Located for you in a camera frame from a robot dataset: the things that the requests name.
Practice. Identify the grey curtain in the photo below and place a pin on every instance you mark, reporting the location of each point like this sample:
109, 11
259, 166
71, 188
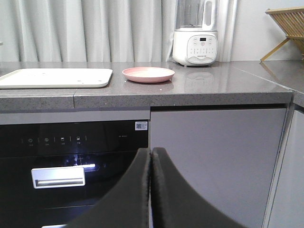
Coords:
87, 30

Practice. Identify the wooden dish rack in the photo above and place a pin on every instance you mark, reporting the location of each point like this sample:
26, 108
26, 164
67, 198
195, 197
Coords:
291, 22

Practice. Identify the cream bear serving tray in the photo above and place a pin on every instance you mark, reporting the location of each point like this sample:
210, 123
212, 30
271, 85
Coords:
56, 78

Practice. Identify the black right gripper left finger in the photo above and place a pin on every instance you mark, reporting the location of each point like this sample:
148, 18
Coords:
126, 205

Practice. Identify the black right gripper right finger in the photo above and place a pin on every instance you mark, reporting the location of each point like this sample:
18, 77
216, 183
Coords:
175, 204

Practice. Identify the pink round plate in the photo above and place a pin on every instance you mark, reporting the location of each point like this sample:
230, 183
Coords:
148, 74

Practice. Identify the grey cabinet door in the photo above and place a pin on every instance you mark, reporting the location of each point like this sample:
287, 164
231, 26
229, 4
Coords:
227, 156

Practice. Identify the silver upper drawer handle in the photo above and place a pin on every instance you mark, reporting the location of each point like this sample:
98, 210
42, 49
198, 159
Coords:
58, 177

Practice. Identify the black built-in disinfection cabinet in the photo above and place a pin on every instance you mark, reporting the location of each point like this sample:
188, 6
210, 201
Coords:
104, 143

